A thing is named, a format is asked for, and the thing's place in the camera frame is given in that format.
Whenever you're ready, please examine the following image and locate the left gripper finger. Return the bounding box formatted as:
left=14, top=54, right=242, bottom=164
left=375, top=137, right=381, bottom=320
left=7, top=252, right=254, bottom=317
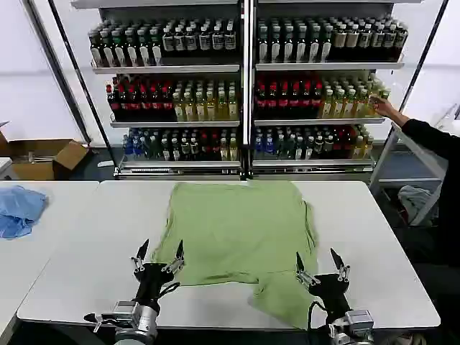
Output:
left=160, top=239, right=185, bottom=275
left=129, top=239, right=150, bottom=276

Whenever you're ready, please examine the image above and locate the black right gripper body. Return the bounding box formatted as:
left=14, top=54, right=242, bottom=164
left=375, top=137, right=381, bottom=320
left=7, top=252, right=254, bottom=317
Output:
left=307, top=273, right=351, bottom=318

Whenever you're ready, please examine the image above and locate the grey crumpled cloth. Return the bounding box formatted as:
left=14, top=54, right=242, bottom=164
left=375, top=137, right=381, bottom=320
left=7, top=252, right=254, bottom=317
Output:
left=396, top=184, right=440, bottom=227

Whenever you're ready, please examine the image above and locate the green shirt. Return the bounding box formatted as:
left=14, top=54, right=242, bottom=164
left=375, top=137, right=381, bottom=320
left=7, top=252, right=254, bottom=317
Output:
left=149, top=180, right=320, bottom=331

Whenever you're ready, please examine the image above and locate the black slanted frame pole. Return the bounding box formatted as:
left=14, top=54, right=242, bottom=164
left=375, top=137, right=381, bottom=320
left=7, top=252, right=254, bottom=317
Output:
left=47, top=0, right=118, bottom=177

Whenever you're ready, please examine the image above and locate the person's hand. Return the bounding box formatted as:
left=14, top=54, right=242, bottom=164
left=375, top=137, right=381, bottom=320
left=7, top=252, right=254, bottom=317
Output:
left=369, top=96, right=411, bottom=127

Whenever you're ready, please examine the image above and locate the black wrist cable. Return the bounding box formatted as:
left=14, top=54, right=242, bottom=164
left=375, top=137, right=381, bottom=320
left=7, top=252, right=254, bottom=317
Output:
left=156, top=281, right=181, bottom=300
left=306, top=300, right=327, bottom=332

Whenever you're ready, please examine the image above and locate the open cardboard box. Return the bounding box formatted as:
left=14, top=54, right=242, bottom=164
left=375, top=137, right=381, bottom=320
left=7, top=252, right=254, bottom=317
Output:
left=0, top=121, right=90, bottom=180

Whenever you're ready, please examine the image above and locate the person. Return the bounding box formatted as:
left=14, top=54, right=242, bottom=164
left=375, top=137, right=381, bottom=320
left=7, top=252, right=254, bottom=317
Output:
left=369, top=96, right=460, bottom=345

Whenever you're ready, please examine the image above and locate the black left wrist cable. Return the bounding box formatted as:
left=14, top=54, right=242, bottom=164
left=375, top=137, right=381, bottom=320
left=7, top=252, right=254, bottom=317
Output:
left=156, top=281, right=181, bottom=300

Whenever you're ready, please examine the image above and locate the metal shelf with bottles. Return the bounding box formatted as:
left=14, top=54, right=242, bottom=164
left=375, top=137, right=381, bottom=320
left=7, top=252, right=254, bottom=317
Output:
left=70, top=0, right=249, bottom=180
left=249, top=0, right=410, bottom=180

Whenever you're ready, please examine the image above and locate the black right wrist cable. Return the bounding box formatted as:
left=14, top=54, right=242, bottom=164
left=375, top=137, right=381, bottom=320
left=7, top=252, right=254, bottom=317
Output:
left=306, top=300, right=327, bottom=332

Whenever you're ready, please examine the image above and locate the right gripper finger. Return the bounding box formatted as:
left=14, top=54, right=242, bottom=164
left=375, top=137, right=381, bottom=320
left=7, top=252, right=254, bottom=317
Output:
left=329, top=247, right=351, bottom=283
left=294, top=251, right=321, bottom=287

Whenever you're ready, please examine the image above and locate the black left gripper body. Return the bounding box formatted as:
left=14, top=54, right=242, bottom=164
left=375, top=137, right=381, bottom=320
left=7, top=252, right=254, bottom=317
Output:
left=133, top=263, right=173, bottom=307

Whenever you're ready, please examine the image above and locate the grey metal rack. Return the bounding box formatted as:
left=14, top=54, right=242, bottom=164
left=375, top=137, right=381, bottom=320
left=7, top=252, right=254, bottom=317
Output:
left=369, top=121, right=450, bottom=231

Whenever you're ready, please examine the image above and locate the blue cloth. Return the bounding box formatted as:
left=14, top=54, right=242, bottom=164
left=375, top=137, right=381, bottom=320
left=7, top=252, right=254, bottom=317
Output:
left=0, top=185, right=50, bottom=241

